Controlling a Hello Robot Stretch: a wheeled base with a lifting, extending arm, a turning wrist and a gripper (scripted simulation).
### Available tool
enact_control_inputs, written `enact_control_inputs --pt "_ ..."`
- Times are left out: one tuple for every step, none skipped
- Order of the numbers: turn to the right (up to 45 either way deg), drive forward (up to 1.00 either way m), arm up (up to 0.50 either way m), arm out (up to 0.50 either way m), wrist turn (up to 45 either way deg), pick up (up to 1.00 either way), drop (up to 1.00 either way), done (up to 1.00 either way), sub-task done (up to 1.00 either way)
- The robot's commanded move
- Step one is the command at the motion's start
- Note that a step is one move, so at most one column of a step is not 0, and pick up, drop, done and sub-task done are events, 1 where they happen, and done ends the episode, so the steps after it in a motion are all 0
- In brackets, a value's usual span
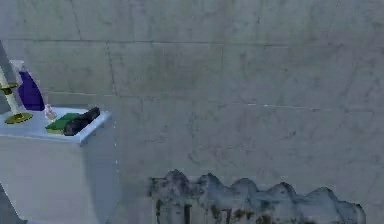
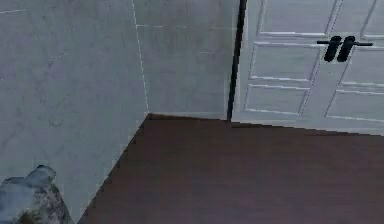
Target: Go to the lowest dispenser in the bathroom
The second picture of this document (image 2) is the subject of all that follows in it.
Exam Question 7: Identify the black door handle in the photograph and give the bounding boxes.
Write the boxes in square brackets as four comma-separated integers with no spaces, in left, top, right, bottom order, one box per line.
[336,35,374,63]
[316,35,343,63]

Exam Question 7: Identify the white panelled room door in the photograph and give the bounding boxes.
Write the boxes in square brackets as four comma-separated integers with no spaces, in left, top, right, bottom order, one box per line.
[232,0,344,125]
[301,0,384,136]

